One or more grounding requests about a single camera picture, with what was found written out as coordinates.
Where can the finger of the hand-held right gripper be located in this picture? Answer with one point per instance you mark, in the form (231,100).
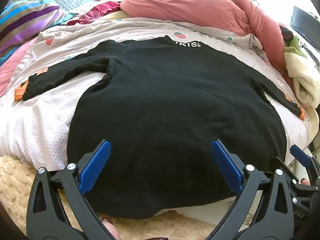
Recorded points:
(287,168)
(300,155)

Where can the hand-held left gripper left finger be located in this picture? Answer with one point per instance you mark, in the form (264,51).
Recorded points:
(96,166)

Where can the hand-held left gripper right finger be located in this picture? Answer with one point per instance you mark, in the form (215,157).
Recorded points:
(226,166)

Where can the black sweater with orange cuffs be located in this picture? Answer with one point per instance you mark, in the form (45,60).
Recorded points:
(162,105)

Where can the person's right hand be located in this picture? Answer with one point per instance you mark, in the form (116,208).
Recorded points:
(305,181)

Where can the person's left foot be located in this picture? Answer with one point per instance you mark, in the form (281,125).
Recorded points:
(110,228)

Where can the person's foot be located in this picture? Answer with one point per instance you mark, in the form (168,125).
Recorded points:
(157,238)
(110,228)

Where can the strawberry print grey quilt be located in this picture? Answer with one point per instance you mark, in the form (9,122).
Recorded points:
(45,120)

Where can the cream fluffy blanket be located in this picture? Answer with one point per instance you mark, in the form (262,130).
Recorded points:
(301,80)

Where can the fluffy beige rug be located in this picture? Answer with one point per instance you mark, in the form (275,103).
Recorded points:
(15,180)

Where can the person's right foot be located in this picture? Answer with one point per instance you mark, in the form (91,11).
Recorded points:
(157,238)

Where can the green cloth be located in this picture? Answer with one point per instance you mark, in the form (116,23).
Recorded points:
(296,46)

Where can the black plush cloth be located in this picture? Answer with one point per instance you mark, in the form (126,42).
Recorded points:
(286,33)

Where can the black flat screen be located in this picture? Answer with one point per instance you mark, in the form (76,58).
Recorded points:
(303,25)

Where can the pale yellow cloth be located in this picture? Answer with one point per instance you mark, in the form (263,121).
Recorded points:
(112,15)

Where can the magenta garment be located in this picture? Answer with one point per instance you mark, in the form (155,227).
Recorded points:
(97,11)

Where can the pink duvet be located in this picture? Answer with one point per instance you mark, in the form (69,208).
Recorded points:
(200,7)

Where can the colourful striped blanket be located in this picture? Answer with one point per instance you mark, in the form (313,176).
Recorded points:
(25,17)

